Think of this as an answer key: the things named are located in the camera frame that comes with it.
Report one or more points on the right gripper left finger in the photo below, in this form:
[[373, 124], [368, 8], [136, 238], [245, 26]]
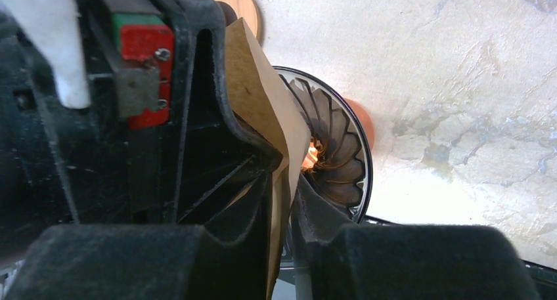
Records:
[[227, 258]]

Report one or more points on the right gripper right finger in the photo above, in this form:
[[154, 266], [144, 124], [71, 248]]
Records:
[[335, 258]]

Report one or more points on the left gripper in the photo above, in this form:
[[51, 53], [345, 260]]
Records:
[[117, 112]]

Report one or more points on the smoky grey glass dripper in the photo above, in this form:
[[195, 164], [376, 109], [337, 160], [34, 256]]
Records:
[[343, 171]]

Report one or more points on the orange glass carafe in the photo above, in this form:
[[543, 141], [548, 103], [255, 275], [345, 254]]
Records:
[[365, 120]]

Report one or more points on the light bamboo dripper stand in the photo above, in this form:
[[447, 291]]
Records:
[[246, 9]]

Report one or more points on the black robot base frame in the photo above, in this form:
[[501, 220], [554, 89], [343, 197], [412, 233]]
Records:
[[543, 277]]

